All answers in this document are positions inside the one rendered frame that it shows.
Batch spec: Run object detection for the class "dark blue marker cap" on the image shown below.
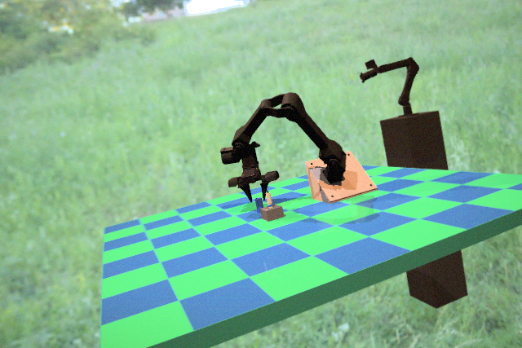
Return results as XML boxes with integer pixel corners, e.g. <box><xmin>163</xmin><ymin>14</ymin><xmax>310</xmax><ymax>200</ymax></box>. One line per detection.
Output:
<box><xmin>255</xmin><ymin>197</ymin><xmax>263</xmax><ymax>213</ymax></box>

